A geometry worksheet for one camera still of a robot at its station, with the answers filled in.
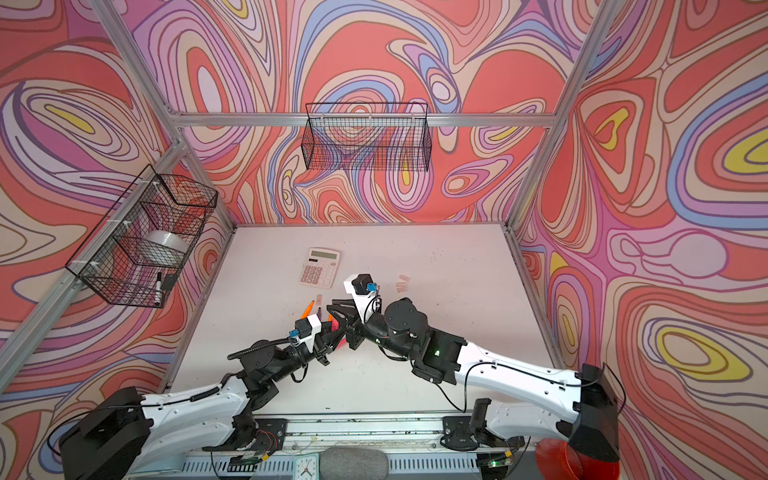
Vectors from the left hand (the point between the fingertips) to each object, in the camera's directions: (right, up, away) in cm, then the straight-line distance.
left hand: (349, 321), depth 69 cm
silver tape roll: (-45, +19, +2) cm, 49 cm away
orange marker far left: (-17, -2, +27) cm, 32 cm away
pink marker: (-3, -1, -3) cm, 4 cm away
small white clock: (-10, -33, -1) cm, 35 cm away
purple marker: (-13, -3, +26) cm, 30 cm away
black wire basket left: (-55, +14, -1) cm, 57 cm away
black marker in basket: (-47, +7, +3) cm, 48 cm away
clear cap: (+15, +8, +33) cm, 37 cm away
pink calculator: (-15, +11, +35) cm, 40 cm away
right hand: (-3, +3, -5) cm, 7 cm away
